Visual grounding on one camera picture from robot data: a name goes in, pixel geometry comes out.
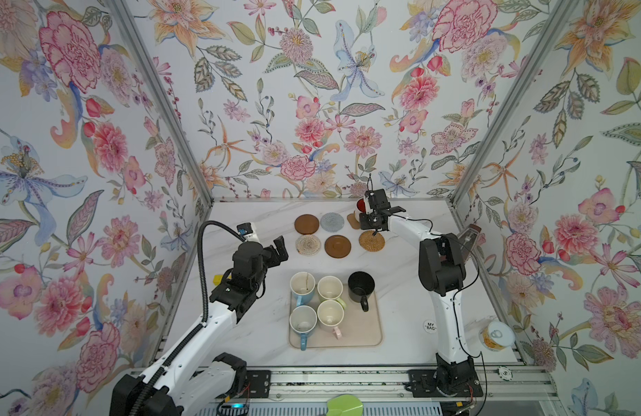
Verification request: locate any cream mug pink handle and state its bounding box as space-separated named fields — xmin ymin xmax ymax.
xmin=316 ymin=300 xmax=345 ymax=339

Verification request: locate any yellow white floral cup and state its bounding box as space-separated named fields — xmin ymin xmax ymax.
xmin=479 ymin=321 xmax=516 ymax=351

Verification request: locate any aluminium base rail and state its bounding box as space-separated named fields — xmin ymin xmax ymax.
xmin=114 ymin=363 xmax=561 ymax=416

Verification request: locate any brown wooden metronome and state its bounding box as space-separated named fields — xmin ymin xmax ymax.
xmin=458 ymin=225 xmax=482 ymax=263

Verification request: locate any round wooden coaster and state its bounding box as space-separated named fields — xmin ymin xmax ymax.
xmin=294 ymin=214 xmax=320 ymax=235

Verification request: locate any red and white mug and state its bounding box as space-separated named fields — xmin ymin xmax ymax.
xmin=353 ymin=198 xmax=367 ymax=222

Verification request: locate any ridged brown wooden coaster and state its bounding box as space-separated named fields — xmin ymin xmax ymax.
xmin=324 ymin=235 xmax=352 ymax=259

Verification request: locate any flower-shaped cork coaster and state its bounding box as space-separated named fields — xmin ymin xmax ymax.
xmin=347 ymin=213 xmax=361 ymax=230

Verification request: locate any round woven rattan coaster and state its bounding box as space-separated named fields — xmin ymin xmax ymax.
xmin=359 ymin=231 xmax=386 ymax=252

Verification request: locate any round white sticker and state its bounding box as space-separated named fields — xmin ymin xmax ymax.
xmin=423 ymin=320 xmax=437 ymax=334

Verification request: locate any green round object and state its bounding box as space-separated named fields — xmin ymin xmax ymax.
xmin=325 ymin=395 xmax=364 ymax=416

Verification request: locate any cream mug green handle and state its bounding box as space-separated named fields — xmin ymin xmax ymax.
xmin=316 ymin=276 xmax=347 ymax=310

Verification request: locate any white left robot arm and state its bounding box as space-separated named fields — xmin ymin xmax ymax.
xmin=109 ymin=235 xmax=289 ymax=415

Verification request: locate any blue mug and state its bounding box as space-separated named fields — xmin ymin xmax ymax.
xmin=289 ymin=271 xmax=316 ymax=308
xmin=289 ymin=305 xmax=318 ymax=351

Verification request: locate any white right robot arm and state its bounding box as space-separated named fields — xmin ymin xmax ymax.
xmin=359 ymin=206 xmax=479 ymax=397

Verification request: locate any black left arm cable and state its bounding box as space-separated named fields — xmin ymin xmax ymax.
xmin=132 ymin=220 xmax=244 ymax=416

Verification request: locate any grey-blue woven round coaster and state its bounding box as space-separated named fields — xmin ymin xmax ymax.
xmin=320 ymin=213 xmax=345 ymax=233

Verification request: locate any beige rubber tray mat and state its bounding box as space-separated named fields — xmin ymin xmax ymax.
xmin=288 ymin=284 xmax=384 ymax=350

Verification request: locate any multicolour stitched round coaster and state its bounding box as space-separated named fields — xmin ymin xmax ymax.
xmin=296 ymin=235 xmax=322 ymax=257

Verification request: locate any black mug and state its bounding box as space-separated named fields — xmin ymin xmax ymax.
xmin=348 ymin=271 xmax=375 ymax=312

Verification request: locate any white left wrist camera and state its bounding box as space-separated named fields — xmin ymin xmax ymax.
xmin=237 ymin=222 xmax=260 ymax=243

